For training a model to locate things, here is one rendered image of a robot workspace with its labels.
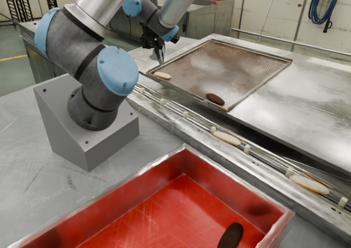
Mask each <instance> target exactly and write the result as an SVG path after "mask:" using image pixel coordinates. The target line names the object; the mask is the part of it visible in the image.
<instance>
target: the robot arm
mask: <svg viewBox="0 0 351 248"><path fill-rule="evenodd" d="M193 2H194V0H166V1H165V2H164V4H163V6H162V8H161V9H159V8H158V2H157V0H77V1H76V3H74V4H65V5H64V7H63V8H62V9H61V8H57V7H56V8H52V9H50V10H49V11H48V13H47V14H45V15H44V16H43V17H42V19H41V20H40V22H39V24H38V26H37V29H36V32H35V35H34V40H35V45H36V47H37V49H38V50H39V51H40V52H42V53H43V54H44V55H45V56H46V57H47V58H48V59H49V60H50V61H53V62H54V63H55V64H56V65H58V66H59V67H60V68H61V69H63V70H64V71H66V72H67V73H68V74H70V75H71V76H72V77H73V78H75V79H76V80H77V81H79V82H80V83H81V84H82V85H81V86H79V87H78V88H76V89H75V90H74V91H73V92H72V93H71V95H70V97H69V99H68V101H67V111H68V114H69V116H70V117H71V119H72V120H73V121H74V122H75V123H76V124H77V125H78V126H80V127H82V128H84V129H87V130H90V131H101V130H104V129H106V128H108V127H109V126H110V125H111V124H112V123H113V122H114V121H115V119H116V117H117V114H118V108H119V106H120V105H121V103H122V102H123V101H124V100H125V98H126V97H127V96H128V95H129V94H130V93H131V92H132V91H133V90H134V87H135V86H136V84H137V83H138V80H139V71H138V67H137V64H136V62H135V61H134V59H133V58H132V57H131V56H130V55H129V54H128V53H127V52H126V51H125V50H123V49H121V48H118V49H117V47H116V46H109V47H106V46H104V45H103V44H102V41H103V40H104V38H105V37H106V34H105V27H106V25H107V24H108V23H109V21H110V20H111V19H112V17H113V16H114V15H115V13H116V12H117V11H118V10H119V8H120V7H121V6H122V8H123V10H124V12H125V13H126V14H127V15H128V16H131V17H136V16H137V17H138V18H139V19H140V20H141V21H140V22H139V25H142V29H143V34H142V36H141V42H142V47H143V49H151V48H154V49H153V54H152V55H150V56H149V57H150V59H151V60H154V61H158V62H159V64H160V65H161V66H162V65H163V63H164V60H165V41H166V42H169V41H170V42H172V43H174V44H176V43H177V42H178V41H179V38H180V35H178V34H176V33H177V32H178V30H179V27H178V26H177V23H178V21H179V20H180V19H181V17H182V16H183V15H184V14H185V12H186V11H187V10H188V8H189V7H190V6H191V4H192V3H193Z"/></svg>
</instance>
